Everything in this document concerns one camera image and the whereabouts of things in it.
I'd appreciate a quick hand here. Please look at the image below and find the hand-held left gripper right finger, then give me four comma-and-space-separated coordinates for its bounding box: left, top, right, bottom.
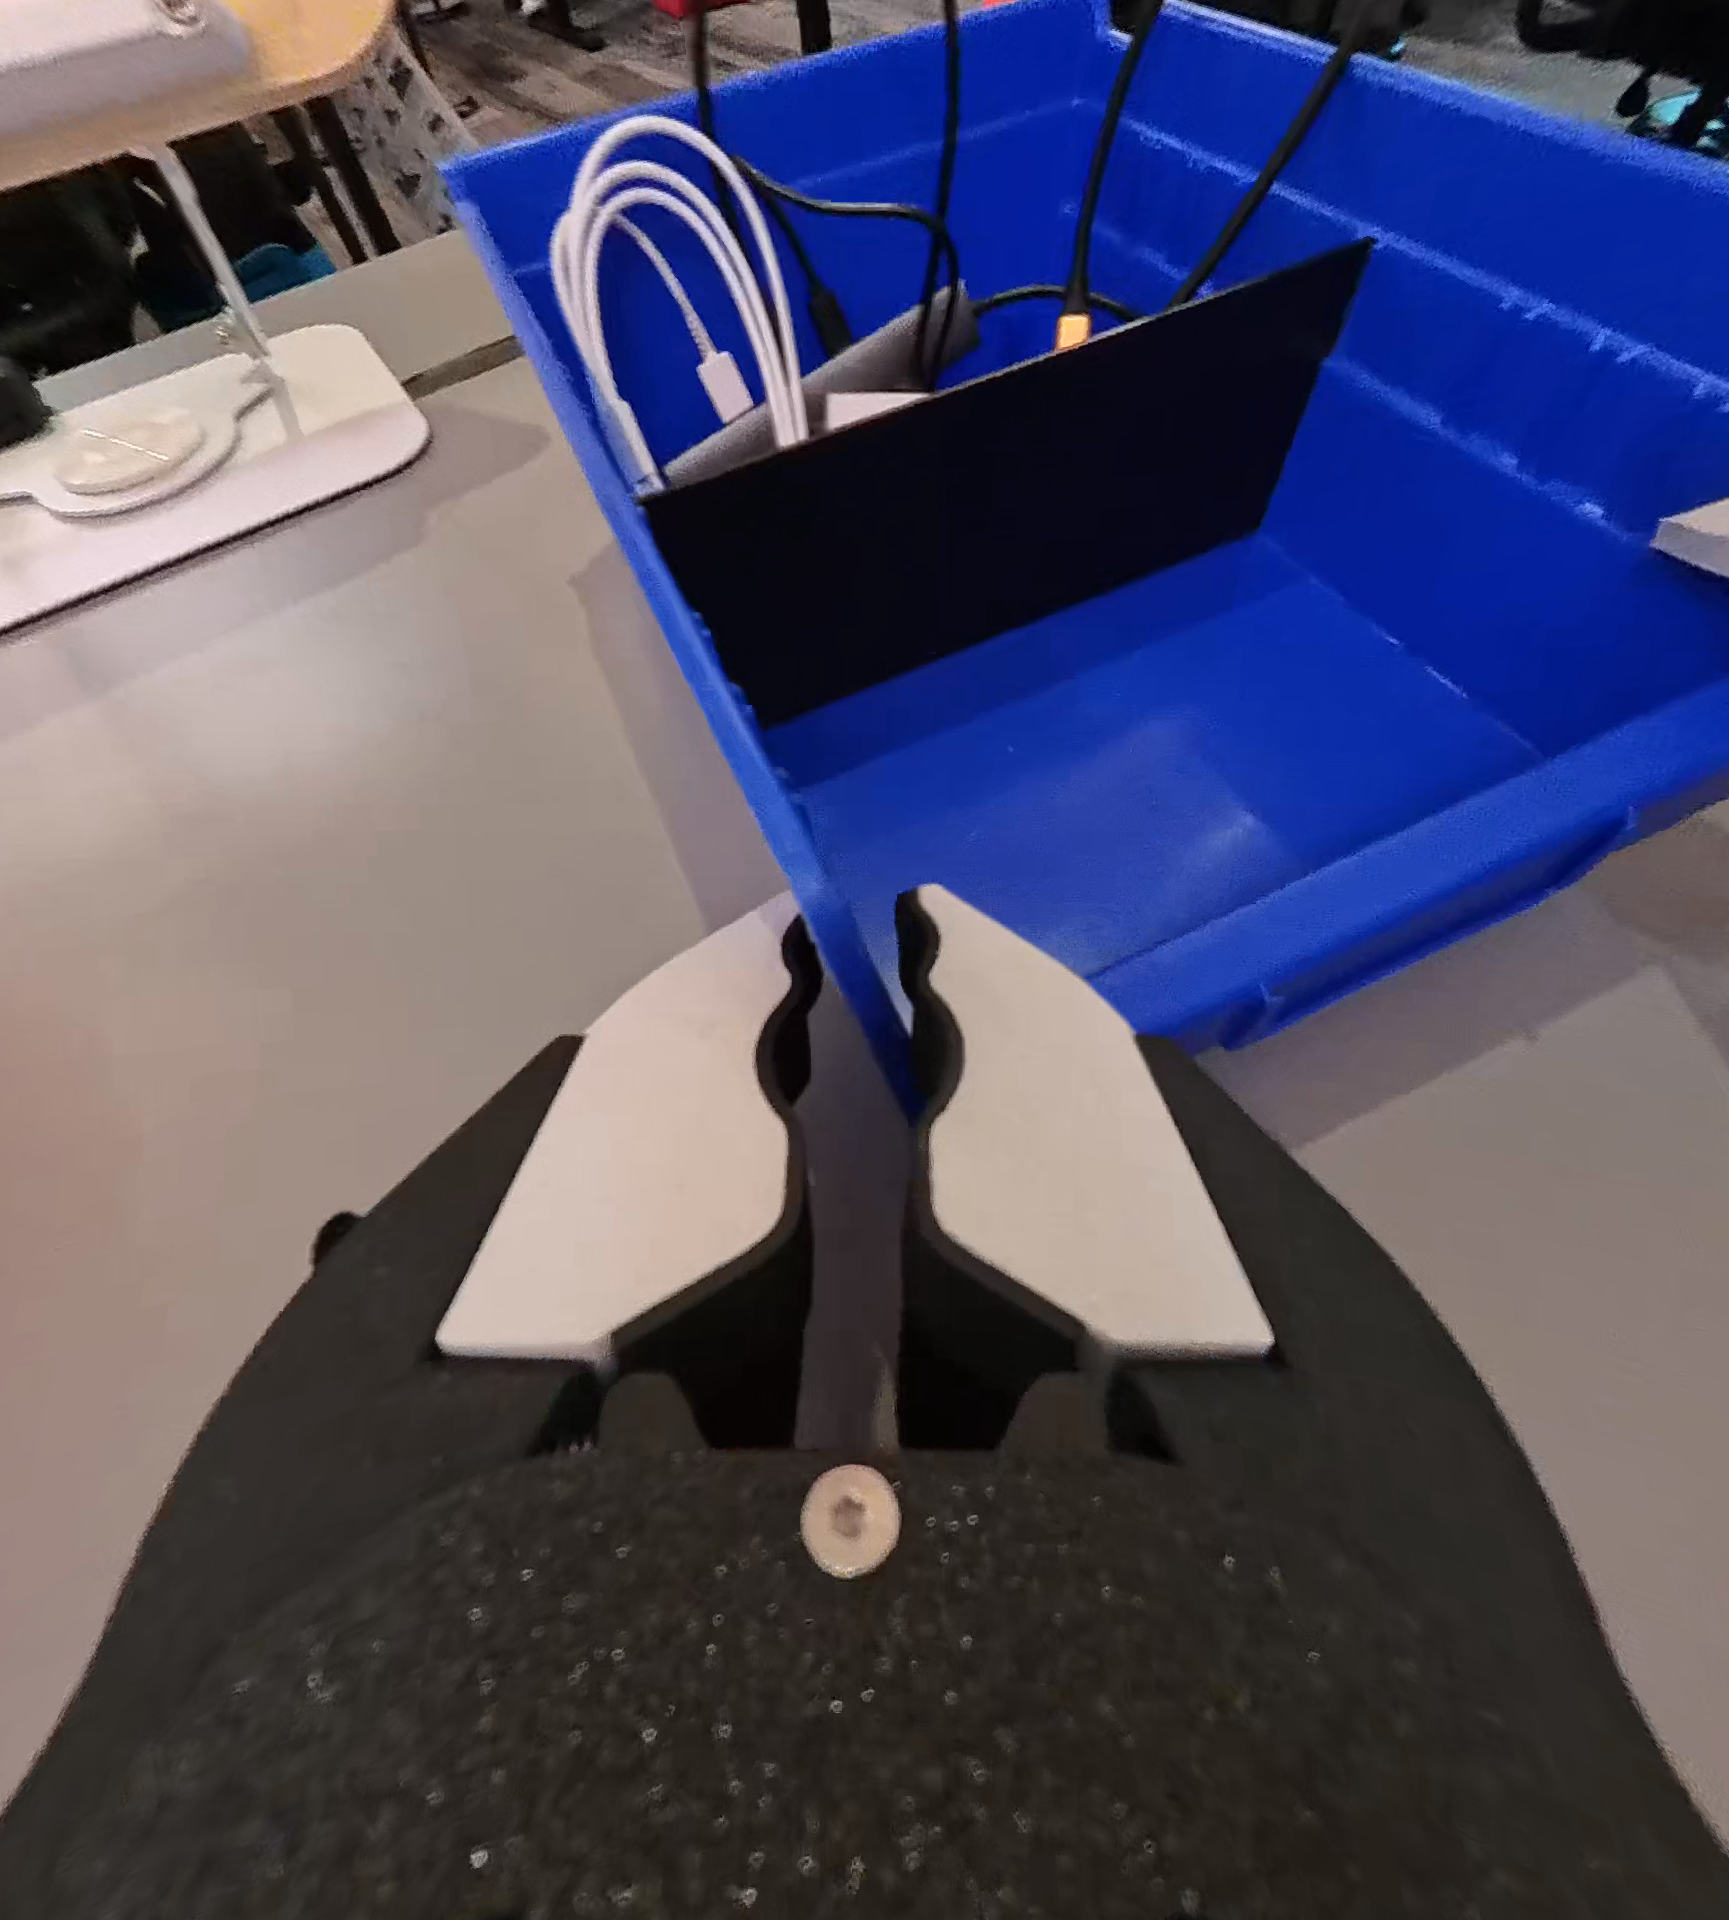
896, 883, 1277, 1374

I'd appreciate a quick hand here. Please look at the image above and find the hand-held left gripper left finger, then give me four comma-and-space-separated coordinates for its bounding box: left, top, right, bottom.
436, 896, 824, 1374

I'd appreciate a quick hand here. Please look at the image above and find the blue plastic bin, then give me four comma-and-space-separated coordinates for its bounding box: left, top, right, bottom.
441, 0, 1729, 1114

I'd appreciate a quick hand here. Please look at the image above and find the black cable orange plug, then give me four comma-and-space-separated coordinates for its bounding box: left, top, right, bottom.
972, 0, 1166, 359

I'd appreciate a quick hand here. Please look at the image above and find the white cable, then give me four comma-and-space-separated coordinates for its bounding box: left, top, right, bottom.
551, 124, 815, 491

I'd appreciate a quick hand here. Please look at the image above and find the grey desk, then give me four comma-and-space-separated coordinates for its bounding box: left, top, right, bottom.
0, 232, 1729, 1920

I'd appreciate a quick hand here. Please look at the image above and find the black divider in blue bin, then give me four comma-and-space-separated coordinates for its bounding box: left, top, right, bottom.
642, 240, 1373, 731

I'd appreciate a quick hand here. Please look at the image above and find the wooden book stand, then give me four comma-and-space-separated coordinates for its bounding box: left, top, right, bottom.
0, 0, 434, 664

